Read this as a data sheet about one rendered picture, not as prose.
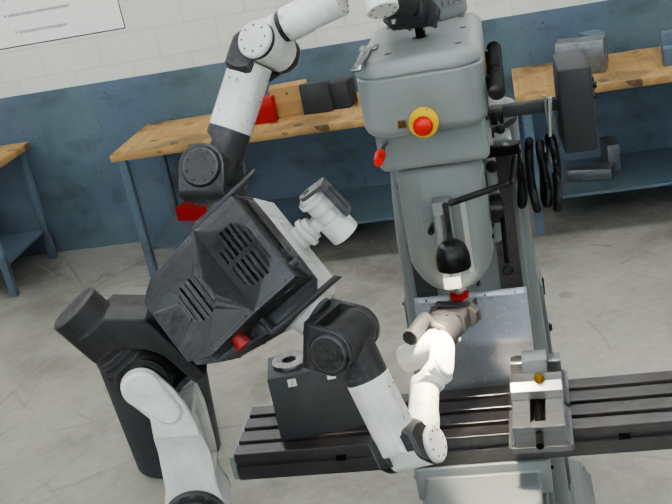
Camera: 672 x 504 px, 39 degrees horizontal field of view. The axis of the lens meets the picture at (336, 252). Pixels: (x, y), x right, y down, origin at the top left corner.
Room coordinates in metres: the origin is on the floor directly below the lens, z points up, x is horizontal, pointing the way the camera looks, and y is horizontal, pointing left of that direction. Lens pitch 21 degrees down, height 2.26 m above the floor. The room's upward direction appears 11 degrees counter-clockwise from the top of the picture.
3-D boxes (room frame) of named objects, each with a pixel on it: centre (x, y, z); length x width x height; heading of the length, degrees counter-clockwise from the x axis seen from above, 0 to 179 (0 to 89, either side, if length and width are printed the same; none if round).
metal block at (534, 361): (2.07, -0.43, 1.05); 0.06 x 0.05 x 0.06; 76
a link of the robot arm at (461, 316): (2.03, -0.23, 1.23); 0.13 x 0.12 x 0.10; 60
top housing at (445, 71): (2.12, -0.28, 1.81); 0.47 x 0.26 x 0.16; 168
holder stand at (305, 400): (2.20, 0.12, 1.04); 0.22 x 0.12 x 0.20; 89
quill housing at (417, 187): (2.11, -0.27, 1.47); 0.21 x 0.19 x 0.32; 78
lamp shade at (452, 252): (1.88, -0.24, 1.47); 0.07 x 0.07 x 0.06
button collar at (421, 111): (1.88, -0.22, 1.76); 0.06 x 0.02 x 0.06; 78
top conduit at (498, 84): (2.11, -0.42, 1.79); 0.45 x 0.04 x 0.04; 168
